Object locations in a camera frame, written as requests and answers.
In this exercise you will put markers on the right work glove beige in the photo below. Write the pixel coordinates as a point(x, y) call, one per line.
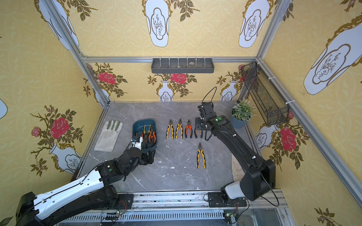
point(237, 171)

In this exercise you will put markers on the black wire mesh basket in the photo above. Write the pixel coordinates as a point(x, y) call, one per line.
point(270, 104)

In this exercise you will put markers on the teal plastic storage box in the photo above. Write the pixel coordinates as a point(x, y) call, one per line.
point(146, 128)

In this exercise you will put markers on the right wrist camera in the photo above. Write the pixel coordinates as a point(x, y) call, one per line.
point(206, 110)

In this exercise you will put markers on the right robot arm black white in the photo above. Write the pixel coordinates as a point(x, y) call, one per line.
point(259, 174)

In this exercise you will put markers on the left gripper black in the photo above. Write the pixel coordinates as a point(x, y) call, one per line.
point(146, 154)

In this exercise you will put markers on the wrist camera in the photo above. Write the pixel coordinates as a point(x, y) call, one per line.
point(137, 142)
point(206, 110)

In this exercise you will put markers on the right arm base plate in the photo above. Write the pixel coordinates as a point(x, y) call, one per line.
point(223, 200)

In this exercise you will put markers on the grey wall shelf tray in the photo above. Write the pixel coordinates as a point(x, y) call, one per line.
point(182, 65)

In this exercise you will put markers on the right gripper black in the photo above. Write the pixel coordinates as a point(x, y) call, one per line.
point(201, 124)

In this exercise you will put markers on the blue flower pot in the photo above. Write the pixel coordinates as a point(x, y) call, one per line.
point(236, 123)

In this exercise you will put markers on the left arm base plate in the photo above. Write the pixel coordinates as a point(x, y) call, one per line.
point(124, 201)

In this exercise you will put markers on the yellow black pliers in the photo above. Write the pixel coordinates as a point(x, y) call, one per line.
point(201, 162)
point(170, 130)
point(179, 130)

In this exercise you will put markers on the aluminium front rail frame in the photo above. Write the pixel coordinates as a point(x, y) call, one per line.
point(189, 208)

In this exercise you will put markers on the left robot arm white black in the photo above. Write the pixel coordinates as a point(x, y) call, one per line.
point(95, 190)

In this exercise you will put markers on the green white artificial plant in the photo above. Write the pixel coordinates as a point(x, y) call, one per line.
point(243, 111)

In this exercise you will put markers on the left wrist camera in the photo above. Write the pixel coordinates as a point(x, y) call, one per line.
point(137, 142)

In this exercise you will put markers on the left work glove beige green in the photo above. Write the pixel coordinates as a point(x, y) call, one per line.
point(108, 137)

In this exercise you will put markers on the red orange black pliers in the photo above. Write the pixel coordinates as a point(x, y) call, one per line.
point(188, 131)

